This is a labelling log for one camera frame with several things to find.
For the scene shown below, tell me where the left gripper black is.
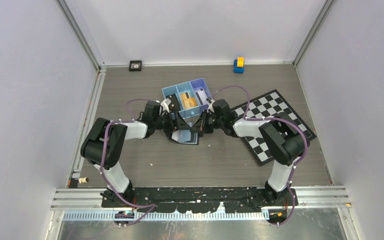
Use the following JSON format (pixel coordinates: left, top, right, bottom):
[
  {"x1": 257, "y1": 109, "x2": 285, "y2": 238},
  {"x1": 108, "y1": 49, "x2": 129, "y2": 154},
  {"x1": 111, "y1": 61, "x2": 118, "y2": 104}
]
[{"x1": 153, "y1": 108, "x2": 191, "y2": 137}]

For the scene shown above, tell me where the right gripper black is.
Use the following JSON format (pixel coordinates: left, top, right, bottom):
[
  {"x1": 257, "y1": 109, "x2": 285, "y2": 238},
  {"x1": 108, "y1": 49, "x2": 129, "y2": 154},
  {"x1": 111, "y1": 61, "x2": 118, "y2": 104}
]
[{"x1": 190, "y1": 109, "x2": 225, "y2": 134}]

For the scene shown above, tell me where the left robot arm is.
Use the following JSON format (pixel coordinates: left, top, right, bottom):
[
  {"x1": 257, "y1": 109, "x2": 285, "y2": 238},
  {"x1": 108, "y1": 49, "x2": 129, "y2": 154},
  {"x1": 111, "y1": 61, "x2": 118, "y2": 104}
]
[{"x1": 80, "y1": 99, "x2": 191, "y2": 207}]

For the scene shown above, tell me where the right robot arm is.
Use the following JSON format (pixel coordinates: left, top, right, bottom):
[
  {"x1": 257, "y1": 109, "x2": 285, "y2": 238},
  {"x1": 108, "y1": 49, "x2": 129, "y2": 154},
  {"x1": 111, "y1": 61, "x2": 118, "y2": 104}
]
[{"x1": 191, "y1": 99, "x2": 310, "y2": 205}]

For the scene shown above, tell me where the black card in tray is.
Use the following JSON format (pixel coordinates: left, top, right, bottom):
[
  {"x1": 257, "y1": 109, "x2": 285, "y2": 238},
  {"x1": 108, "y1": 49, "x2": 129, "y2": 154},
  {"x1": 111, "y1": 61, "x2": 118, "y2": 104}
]
[{"x1": 166, "y1": 94, "x2": 181, "y2": 110}]

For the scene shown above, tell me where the orange card in tray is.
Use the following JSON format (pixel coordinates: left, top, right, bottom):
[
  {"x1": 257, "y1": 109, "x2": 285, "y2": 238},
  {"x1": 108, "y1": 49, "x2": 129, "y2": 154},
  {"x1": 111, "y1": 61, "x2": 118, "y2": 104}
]
[{"x1": 179, "y1": 91, "x2": 198, "y2": 110}]

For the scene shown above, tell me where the white card in tray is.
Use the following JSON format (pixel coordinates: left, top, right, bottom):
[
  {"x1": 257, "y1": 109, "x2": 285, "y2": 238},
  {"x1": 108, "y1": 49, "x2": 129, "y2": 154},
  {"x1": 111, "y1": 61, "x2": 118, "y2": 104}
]
[{"x1": 195, "y1": 90, "x2": 209, "y2": 106}]

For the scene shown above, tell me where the three-compartment blue purple tray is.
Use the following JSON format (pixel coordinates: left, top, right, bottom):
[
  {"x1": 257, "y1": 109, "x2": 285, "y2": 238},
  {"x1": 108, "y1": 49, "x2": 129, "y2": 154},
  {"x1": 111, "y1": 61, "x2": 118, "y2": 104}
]
[{"x1": 161, "y1": 78, "x2": 211, "y2": 119}]

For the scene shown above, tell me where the black white checkerboard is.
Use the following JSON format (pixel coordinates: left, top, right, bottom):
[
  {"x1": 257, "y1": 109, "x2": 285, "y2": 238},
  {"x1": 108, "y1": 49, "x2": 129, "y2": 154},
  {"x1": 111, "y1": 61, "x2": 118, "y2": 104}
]
[{"x1": 241, "y1": 89, "x2": 317, "y2": 166}]

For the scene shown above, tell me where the blue yellow toy block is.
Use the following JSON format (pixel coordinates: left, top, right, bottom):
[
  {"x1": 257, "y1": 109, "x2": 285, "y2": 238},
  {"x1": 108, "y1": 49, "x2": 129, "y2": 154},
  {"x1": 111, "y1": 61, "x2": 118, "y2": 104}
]
[{"x1": 233, "y1": 57, "x2": 245, "y2": 74}]

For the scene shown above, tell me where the small black square box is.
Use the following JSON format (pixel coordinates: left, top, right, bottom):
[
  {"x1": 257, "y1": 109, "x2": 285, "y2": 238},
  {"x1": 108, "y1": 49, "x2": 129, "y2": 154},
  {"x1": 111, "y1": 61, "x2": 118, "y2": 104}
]
[{"x1": 128, "y1": 60, "x2": 143, "y2": 72}]

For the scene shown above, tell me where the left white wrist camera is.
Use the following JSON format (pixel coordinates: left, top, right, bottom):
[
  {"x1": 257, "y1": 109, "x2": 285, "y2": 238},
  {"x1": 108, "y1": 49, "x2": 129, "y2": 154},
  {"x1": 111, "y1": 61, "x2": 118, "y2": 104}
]
[{"x1": 160, "y1": 98, "x2": 172, "y2": 114}]

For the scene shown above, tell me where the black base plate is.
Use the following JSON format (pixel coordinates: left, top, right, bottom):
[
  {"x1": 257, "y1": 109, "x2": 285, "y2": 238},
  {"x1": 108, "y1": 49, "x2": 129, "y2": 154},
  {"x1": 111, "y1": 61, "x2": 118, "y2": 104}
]
[{"x1": 100, "y1": 186, "x2": 299, "y2": 216}]

